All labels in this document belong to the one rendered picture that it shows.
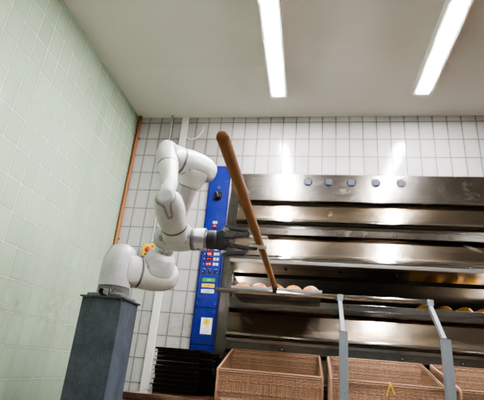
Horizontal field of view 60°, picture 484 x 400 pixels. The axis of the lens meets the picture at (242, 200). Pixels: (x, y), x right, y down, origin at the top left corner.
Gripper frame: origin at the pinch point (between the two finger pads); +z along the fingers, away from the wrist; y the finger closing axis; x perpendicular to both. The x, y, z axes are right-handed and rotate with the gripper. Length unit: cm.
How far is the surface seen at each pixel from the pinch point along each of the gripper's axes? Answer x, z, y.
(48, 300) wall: -64, -123, 20
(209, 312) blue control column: -124, -45, 13
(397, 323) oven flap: -130, 75, 11
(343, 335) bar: -67, 38, 26
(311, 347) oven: -127, 22, 30
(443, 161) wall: -127, 112, -103
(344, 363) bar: -67, 38, 39
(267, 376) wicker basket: -78, 0, 48
